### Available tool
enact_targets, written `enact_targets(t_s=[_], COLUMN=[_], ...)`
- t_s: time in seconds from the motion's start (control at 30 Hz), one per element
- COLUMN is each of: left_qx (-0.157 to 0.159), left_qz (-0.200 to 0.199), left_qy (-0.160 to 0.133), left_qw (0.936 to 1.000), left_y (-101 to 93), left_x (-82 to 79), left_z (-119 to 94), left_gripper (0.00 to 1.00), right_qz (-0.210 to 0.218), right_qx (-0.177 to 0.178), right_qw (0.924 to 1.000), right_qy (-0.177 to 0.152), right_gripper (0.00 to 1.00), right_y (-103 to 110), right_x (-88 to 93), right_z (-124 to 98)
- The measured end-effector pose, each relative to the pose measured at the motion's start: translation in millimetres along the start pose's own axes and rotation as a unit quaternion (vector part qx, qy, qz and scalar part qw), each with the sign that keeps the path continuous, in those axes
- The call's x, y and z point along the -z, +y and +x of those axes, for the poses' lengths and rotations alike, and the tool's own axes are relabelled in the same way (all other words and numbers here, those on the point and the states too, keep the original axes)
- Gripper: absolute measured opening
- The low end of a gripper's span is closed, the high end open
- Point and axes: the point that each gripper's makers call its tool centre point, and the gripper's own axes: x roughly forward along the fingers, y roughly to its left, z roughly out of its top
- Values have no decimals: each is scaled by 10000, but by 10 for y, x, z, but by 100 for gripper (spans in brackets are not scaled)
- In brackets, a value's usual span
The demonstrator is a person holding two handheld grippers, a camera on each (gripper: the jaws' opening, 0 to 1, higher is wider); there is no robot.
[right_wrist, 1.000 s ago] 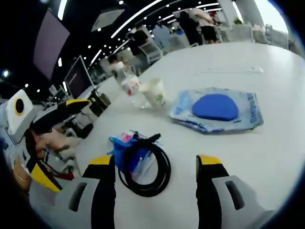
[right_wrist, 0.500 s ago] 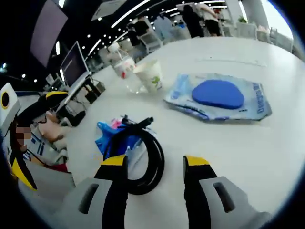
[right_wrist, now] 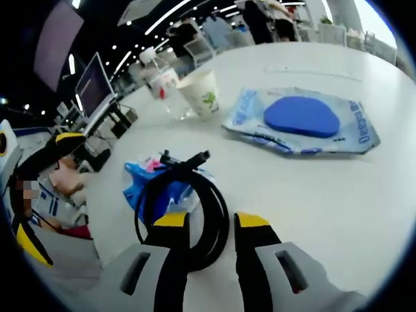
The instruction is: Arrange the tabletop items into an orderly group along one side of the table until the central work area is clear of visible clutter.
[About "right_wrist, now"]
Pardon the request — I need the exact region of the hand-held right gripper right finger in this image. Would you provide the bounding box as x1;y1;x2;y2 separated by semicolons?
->
233;211;326;312

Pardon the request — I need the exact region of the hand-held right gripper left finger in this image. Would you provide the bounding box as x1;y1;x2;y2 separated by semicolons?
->
119;211;191;312

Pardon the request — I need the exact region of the clear plastic water bottle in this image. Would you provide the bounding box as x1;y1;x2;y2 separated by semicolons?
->
138;47;196;122

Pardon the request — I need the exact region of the white mesh chair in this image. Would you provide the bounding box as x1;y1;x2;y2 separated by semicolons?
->
317;22;347;47
184;35;216;66

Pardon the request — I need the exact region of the open laptop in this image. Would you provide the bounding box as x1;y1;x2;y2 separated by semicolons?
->
75;51;120;137

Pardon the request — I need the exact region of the blue white display board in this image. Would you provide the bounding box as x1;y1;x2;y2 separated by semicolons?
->
32;181;66;222

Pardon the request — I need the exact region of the hanging dark display screen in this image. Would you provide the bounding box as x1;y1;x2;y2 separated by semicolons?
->
33;0;86;92

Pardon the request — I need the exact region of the black cable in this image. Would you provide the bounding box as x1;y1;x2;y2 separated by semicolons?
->
134;149;231;272

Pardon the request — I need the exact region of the white paper cup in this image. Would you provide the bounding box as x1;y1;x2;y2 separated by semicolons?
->
175;68;220;119

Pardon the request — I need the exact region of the dark rounded object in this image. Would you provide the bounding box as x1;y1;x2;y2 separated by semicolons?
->
93;148;112;172

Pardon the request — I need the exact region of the blue wipes packet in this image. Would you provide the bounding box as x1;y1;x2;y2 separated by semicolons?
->
122;155;203;226

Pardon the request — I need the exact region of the clear bag with blue pad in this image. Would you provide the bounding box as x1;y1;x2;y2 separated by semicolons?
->
222;86;382;157

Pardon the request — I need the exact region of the black frame side desk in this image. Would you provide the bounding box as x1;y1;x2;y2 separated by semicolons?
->
83;103;138;163

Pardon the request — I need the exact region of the white table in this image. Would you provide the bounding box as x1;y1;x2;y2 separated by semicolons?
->
86;42;414;312

